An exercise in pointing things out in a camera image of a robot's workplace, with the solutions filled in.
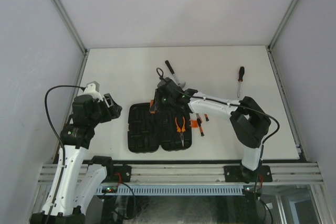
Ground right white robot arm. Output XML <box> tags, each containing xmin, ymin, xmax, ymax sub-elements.
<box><xmin>154</xmin><ymin>77</ymin><xmax>271</xmax><ymax>182</ymax></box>

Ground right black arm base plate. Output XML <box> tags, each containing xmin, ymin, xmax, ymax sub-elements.
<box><xmin>224</xmin><ymin>165</ymin><xmax>273</xmax><ymax>183</ymax></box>

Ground right black camera cable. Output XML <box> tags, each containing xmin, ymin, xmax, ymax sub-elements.
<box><xmin>156</xmin><ymin>67</ymin><xmax>280</xmax><ymax>183</ymax></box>

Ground blue slotted cable duct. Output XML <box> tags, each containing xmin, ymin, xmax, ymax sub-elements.
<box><xmin>96</xmin><ymin>185</ymin><xmax>244</xmax><ymax>196</ymax></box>

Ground black plastic tool case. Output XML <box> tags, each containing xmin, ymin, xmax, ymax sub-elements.
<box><xmin>128</xmin><ymin>103</ymin><xmax>192</xmax><ymax>153</ymax></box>

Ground aluminium front frame rail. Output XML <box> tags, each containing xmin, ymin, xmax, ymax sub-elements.
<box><xmin>38</xmin><ymin>163</ymin><xmax>323</xmax><ymax>184</ymax></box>

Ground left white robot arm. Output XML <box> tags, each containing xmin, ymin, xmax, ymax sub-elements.
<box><xmin>30</xmin><ymin>91</ymin><xmax>122</xmax><ymax>223</ymax></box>

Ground orange grip bit screwdriver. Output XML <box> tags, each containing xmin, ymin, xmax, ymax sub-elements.
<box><xmin>149</xmin><ymin>100</ymin><xmax>156</xmax><ymax>128</ymax></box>

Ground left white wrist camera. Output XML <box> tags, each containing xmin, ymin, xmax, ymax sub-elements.
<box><xmin>83</xmin><ymin>81</ymin><xmax>102</xmax><ymax>100</ymax></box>

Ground black handled claw hammer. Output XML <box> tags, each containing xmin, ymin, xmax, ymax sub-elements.
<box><xmin>165</xmin><ymin>60</ymin><xmax>186</xmax><ymax>89</ymax></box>

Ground orange handled needle-nose pliers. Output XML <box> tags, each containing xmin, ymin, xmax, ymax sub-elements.
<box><xmin>175</xmin><ymin>116</ymin><xmax>186</xmax><ymax>147</ymax></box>

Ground black orange handled screwdriver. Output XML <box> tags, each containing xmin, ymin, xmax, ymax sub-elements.
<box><xmin>237</xmin><ymin>66</ymin><xmax>245</xmax><ymax>98</ymax></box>

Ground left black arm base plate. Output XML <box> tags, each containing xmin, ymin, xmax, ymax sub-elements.
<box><xmin>102</xmin><ymin>165</ymin><xmax>132</xmax><ymax>183</ymax></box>

